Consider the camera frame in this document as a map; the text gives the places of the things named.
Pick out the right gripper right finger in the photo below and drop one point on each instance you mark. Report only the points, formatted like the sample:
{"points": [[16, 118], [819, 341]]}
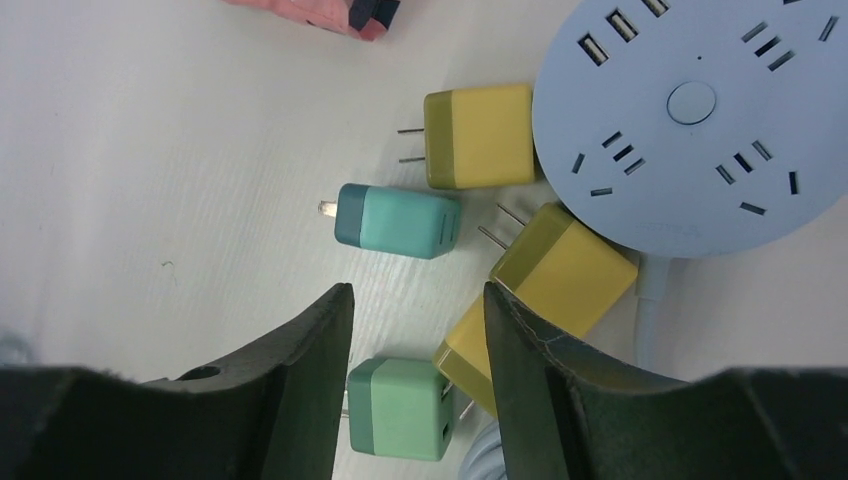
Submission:
{"points": [[570, 411]]}

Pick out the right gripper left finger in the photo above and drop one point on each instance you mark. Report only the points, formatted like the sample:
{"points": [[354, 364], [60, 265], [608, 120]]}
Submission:
{"points": [[269, 410]]}

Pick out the green adapter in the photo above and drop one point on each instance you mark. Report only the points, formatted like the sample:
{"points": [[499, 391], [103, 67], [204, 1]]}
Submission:
{"points": [[399, 408]]}

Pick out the yellow plug adapter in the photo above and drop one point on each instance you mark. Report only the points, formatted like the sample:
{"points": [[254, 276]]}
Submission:
{"points": [[477, 137], [561, 270]]}

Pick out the round blue socket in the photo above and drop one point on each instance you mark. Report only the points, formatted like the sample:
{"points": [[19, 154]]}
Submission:
{"points": [[690, 128]]}

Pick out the pink patterned cloth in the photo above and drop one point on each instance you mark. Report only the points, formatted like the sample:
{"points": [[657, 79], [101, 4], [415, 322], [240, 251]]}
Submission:
{"points": [[365, 20]]}

